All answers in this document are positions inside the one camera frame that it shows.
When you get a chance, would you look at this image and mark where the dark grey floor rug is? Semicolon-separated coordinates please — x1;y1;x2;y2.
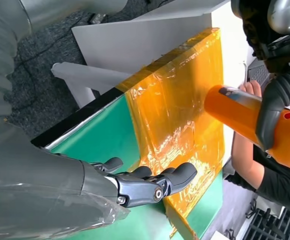
5;0;176;140

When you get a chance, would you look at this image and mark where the black power adapter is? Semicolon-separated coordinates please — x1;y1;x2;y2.
88;13;110;25

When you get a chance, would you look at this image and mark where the dark laptop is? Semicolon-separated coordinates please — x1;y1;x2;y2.
247;57;271;94

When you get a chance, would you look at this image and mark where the white table leg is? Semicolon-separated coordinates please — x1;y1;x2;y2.
51;62;133;109

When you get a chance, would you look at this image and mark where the black chair base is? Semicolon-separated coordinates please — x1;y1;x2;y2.
243;198;290;240

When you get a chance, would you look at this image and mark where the yellow film wrapped box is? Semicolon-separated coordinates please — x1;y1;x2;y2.
116;27;226;240

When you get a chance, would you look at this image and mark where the white table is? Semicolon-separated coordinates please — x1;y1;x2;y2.
71;0;251;97

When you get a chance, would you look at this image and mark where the person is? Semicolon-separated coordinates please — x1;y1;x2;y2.
224;80;290;213

